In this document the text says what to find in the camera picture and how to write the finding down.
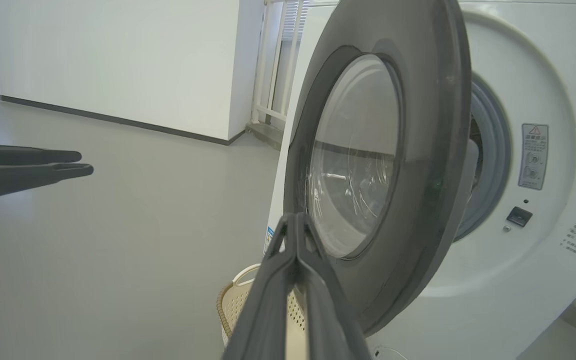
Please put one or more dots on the grey warning sticker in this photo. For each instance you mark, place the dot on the grey warning sticker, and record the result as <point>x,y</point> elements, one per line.
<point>533,156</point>

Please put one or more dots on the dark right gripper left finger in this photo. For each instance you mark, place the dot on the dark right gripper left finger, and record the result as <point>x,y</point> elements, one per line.
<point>263,320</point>

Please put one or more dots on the grey round glass washer door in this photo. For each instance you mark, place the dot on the grey round glass washer door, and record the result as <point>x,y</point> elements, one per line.
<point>433,100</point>

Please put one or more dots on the white metal railing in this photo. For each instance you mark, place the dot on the white metal railing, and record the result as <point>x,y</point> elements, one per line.
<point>268,60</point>

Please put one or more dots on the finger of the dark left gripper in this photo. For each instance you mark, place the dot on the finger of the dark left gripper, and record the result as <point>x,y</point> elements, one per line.
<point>28,154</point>
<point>28,179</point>

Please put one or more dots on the white washing machine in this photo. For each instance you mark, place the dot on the white washing machine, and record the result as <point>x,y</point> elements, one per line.
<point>543,75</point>

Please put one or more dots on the cream perforated laundry basket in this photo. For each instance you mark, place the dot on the cream perforated laundry basket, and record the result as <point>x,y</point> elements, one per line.
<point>235,300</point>

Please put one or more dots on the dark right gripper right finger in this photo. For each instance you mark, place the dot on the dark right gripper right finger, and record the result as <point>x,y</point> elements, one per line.
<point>328,320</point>

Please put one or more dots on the blue white label sticker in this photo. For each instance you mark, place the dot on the blue white label sticker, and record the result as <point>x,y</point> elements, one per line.
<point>269,240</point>

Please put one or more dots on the grey rubber door seal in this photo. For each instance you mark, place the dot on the grey rubber door seal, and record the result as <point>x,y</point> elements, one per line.
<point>493,150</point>

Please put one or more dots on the black door latch socket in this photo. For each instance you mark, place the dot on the black door latch socket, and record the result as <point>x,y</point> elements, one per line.
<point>519,216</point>

